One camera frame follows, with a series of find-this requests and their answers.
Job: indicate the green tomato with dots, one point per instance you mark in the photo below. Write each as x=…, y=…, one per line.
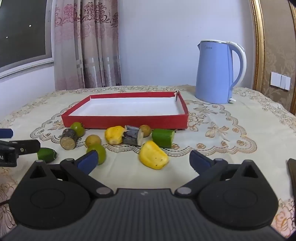
x=78, y=129
x=101, y=153

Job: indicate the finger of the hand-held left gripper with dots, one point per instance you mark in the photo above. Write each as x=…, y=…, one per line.
x=27, y=145
x=5, y=133

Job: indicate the window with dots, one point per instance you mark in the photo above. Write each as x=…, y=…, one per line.
x=23, y=30

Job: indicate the pink patterned curtain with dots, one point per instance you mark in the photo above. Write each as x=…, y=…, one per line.
x=92, y=46

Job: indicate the white light switch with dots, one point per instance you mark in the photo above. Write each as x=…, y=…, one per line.
x=279, y=81

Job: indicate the red cardboard tray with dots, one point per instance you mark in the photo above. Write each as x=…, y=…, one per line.
x=127, y=121

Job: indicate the gold framed wall panel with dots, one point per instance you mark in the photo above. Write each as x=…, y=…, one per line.
x=257, y=46

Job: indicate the green cucumber piece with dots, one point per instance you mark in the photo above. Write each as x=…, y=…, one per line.
x=46, y=154
x=161, y=138

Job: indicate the yellow jackfruit piece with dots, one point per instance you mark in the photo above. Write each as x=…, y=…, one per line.
x=152, y=157
x=113, y=135

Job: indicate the brown longan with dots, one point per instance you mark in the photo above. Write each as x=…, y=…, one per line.
x=93, y=140
x=146, y=130

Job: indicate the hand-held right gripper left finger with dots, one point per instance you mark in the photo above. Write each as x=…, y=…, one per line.
x=89, y=161

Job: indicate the blue electric kettle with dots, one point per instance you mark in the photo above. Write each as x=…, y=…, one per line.
x=212, y=74

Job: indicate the dark sugarcane piece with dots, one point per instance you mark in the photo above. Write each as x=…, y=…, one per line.
x=131, y=136
x=68, y=141

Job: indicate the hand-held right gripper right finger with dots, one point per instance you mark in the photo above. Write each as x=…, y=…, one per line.
x=200, y=160

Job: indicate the dark flat object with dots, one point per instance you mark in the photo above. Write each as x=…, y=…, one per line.
x=292, y=173

